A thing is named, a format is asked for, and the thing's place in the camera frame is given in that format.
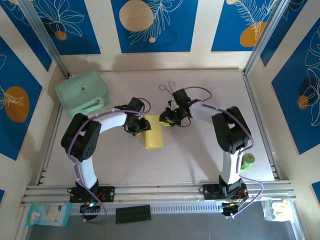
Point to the yellow paper sheet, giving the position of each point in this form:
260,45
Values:
153,137

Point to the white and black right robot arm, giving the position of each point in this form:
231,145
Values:
228,170

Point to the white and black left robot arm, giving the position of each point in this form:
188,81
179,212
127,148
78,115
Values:
87,170

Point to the mint green zip pouch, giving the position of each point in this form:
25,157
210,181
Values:
80,92

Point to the black ribbed block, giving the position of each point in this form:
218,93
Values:
133,214

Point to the black controller board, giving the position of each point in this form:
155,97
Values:
90,212
232,211

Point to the blue and white wipes packet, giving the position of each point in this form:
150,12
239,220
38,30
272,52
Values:
47,215

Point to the clear plastic zip bag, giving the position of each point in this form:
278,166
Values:
277,210

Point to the aluminium frame rail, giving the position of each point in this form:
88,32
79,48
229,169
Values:
162,191

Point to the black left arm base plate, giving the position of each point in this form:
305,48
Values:
107,193

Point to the aluminium side rail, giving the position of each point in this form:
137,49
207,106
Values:
261,125
58,115

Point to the blue floral wall poster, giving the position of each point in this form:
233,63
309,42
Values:
175,37
282,37
295,112
15,75
85,37
230,25
27,37

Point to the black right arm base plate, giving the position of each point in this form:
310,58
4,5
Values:
210,191

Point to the aluminium corner post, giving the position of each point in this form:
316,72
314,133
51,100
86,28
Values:
41,30
269,30

